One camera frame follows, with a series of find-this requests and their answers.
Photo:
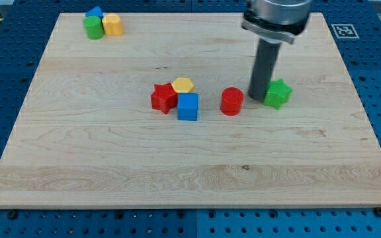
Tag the wooden board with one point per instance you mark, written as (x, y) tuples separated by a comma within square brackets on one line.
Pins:
[(86, 136)]

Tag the red cylinder block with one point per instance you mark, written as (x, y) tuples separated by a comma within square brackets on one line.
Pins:
[(231, 101)]

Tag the yellow heart block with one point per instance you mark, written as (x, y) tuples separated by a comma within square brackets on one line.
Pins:
[(112, 25)]

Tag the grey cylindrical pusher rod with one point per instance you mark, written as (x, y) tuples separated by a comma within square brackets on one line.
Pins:
[(263, 68)]

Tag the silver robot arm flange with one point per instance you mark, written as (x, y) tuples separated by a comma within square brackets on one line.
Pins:
[(276, 21)]

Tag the white fiducial marker tag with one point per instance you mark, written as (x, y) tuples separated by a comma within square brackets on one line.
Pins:
[(344, 31)]

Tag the blue triangle block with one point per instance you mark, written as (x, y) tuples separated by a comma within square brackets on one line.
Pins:
[(95, 12)]

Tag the yellow hexagon block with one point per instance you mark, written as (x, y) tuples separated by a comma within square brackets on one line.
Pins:
[(183, 85)]

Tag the blue cube block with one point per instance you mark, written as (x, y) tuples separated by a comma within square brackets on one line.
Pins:
[(187, 107)]

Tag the red star block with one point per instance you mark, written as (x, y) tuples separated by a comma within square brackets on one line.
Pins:
[(164, 98)]

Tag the green star block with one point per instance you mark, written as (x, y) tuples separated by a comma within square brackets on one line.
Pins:
[(277, 94)]

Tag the green cylinder block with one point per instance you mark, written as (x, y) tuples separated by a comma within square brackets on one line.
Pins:
[(93, 27)]

